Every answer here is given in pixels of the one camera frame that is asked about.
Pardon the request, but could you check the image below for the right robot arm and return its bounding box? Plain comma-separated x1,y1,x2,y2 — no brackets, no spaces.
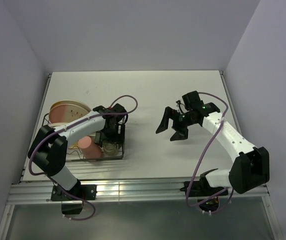
155,90,270,197

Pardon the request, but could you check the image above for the small speckled ceramic cup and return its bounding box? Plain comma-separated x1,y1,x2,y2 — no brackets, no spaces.
103,142,119,157

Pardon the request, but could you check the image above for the purple cable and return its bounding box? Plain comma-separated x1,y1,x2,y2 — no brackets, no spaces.
184,91,235,215
29,94,138,177

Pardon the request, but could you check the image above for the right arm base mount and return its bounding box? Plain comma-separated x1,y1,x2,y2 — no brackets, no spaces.
189,180,229,213

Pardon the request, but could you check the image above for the yellow cream leaf plate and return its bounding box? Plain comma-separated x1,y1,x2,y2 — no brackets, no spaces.
50,100,91,112

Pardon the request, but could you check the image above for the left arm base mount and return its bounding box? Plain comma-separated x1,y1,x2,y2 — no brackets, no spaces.
50,183,97,216

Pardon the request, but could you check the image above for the black wire dish rack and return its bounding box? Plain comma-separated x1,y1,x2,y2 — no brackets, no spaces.
38,111,128,162

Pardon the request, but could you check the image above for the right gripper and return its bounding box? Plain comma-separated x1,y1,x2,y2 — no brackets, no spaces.
156,106,197,141

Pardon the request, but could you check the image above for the pink cream plate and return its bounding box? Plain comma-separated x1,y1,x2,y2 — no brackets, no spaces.
48,104,90,124

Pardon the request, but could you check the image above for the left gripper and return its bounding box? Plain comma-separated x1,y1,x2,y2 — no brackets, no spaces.
95,123,125,148

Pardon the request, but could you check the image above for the plain yellow bear plate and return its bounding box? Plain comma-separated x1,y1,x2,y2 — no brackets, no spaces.
67,145,80,155

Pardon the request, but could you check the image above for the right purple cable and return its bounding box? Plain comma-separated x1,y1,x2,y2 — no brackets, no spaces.
184,91,235,215

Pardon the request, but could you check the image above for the aluminium table edge rail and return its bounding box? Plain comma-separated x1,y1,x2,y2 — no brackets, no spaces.
5,174,270,205

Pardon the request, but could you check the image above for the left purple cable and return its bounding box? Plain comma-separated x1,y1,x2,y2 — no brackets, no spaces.
29,94,138,177

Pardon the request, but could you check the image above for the pink plastic cup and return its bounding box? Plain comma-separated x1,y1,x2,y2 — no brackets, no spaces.
78,136,102,159

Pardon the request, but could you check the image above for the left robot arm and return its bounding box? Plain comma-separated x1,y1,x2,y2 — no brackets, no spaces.
27,103,128,200

